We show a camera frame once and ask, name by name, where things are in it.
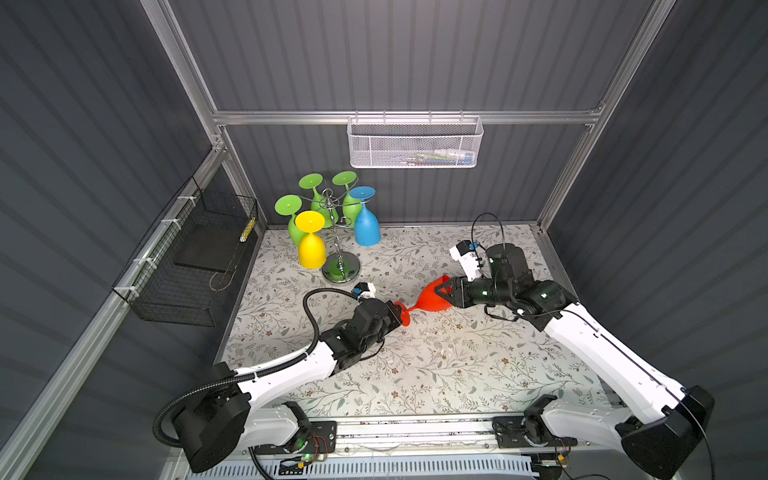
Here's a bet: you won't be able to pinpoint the green wine glass back left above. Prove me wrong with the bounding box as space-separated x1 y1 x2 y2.
299 173 332 229

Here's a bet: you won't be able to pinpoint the green wine glass front left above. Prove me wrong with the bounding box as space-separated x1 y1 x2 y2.
274 194 307 247

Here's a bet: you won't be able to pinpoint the green wine glass back right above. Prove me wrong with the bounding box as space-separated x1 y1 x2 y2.
332 170 363 228

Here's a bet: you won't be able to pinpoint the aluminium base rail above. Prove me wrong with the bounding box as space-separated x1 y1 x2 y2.
173 412 655 463

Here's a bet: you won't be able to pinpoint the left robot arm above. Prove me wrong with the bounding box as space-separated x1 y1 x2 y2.
169 298 410 473

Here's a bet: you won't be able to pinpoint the items in white basket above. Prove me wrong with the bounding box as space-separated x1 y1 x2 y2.
394 149 476 168

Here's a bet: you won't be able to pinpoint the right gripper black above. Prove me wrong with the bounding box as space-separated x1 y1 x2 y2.
431 273 509 308

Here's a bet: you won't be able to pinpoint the yellow item in black basket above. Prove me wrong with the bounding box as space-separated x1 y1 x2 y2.
239 217 256 243

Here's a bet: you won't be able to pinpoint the red wine glass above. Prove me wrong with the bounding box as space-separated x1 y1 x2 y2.
395 275 453 327

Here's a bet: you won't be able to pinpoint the black wire basket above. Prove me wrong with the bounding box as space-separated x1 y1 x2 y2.
113 179 259 327

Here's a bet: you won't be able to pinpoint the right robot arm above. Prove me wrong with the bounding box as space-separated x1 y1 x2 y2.
434 240 715 479

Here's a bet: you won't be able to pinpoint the green wine glass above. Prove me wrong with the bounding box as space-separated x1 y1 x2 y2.
274 194 307 247
332 170 363 228
299 173 332 229

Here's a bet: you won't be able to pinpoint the chrome wine glass rack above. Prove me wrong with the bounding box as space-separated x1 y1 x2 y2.
320 188 361 284

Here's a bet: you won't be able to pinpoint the black corrugated cable hose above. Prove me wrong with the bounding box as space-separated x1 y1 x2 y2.
152 287 361 448

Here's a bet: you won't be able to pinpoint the white wire mesh basket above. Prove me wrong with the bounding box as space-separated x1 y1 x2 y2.
346 113 484 169

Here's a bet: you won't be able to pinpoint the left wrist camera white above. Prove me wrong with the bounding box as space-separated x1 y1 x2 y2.
352 282 377 300

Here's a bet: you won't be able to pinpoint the blue wine glass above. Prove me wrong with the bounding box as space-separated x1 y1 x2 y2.
350 186 381 247

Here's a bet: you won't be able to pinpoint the yellow wine glass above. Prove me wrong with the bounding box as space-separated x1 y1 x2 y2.
295 210 327 270

